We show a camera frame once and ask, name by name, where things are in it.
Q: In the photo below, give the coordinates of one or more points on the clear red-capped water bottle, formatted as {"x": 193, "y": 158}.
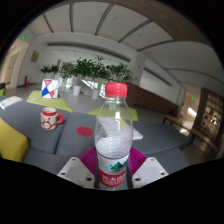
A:
{"x": 113, "y": 150}

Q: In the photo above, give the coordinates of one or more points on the lime green chair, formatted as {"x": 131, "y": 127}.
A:
{"x": 2, "y": 90}

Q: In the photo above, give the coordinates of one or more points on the red blue white triangle box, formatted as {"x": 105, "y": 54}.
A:
{"x": 49, "y": 88}

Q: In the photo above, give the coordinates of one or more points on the red floral mug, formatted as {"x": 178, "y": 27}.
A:
{"x": 49, "y": 120}

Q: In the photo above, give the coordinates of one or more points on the wooden shelf unit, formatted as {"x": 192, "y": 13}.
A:
{"x": 211, "y": 116}

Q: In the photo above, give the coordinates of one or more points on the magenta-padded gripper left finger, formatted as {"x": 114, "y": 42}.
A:
{"x": 74, "y": 171}

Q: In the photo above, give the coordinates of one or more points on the white printed leaflet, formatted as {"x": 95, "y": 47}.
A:
{"x": 10, "y": 101}

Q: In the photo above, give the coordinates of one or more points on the lime green table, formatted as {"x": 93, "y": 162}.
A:
{"x": 134, "y": 114}
{"x": 46, "y": 101}

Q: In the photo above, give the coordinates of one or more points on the red fire extinguisher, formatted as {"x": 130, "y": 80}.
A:
{"x": 26, "y": 81}

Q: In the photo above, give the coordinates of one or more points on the yellow upholstered chair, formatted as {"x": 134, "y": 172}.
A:
{"x": 11, "y": 143}

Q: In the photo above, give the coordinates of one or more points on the long wooden bench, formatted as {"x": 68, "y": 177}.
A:
{"x": 190, "y": 130}

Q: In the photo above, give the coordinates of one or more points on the flat round red coaster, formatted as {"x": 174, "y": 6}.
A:
{"x": 84, "y": 131}

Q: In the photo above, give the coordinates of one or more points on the group of potted plants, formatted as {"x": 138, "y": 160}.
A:
{"x": 85, "y": 68}

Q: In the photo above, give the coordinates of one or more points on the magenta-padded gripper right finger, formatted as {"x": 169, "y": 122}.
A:
{"x": 150, "y": 171}

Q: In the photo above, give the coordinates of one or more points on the framed wall picture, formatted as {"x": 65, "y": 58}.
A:
{"x": 35, "y": 56}

